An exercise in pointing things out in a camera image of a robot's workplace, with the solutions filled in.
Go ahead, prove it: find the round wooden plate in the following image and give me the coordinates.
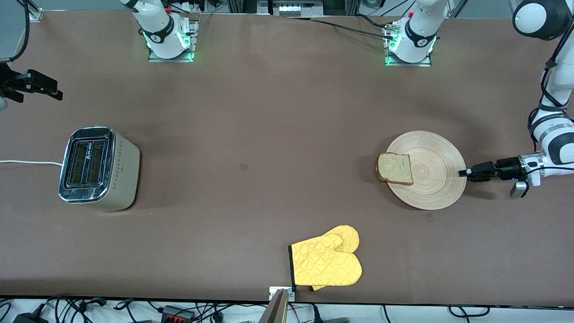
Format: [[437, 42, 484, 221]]
[[386, 131, 467, 210]]

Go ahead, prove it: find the brown bread slice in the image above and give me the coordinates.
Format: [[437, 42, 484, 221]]
[[376, 153, 414, 186]]

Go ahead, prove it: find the silver two-slot toaster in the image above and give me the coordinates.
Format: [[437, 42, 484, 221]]
[[58, 127, 141, 212]]

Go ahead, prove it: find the yellow quilted oven mitt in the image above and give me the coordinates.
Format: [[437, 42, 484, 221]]
[[288, 232, 362, 288], [309, 225, 360, 292]]

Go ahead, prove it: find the black power adapter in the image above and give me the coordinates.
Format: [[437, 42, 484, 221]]
[[13, 312, 49, 323]]

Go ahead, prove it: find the grey electronics box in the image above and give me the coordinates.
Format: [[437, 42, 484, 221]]
[[269, 0, 324, 17]]

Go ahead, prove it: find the red and black connector box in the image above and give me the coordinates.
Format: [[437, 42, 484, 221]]
[[161, 305, 196, 323]]

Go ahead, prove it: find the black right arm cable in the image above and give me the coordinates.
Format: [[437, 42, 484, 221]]
[[9, 0, 30, 61]]

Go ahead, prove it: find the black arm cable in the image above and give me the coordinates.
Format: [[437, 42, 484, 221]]
[[525, 29, 574, 175], [9, 0, 30, 61]]

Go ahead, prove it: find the white toaster power cord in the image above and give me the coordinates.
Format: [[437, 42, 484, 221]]
[[0, 160, 63, 167]]

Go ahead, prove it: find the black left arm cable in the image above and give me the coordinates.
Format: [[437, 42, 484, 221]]
[[525, 29, 574, 175]]

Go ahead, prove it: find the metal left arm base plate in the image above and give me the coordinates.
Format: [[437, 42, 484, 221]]
[[384, 22, 432, 67]]

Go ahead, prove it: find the black looped floor cable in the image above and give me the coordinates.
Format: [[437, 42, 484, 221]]
[[448, 305, 492, 319]]

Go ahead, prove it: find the thick black table cable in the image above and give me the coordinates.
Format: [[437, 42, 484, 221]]
[[357, 13, 387, 29]]

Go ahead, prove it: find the thin black table cable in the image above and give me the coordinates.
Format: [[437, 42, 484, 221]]
[[287, 17, 395, 39]]

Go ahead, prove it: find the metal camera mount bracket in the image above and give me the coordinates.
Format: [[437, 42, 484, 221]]
[[269, 287, 296, 302]]

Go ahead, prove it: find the aluminium camera mount profile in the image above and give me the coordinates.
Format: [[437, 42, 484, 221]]
[[259, 289, 290, 323]]

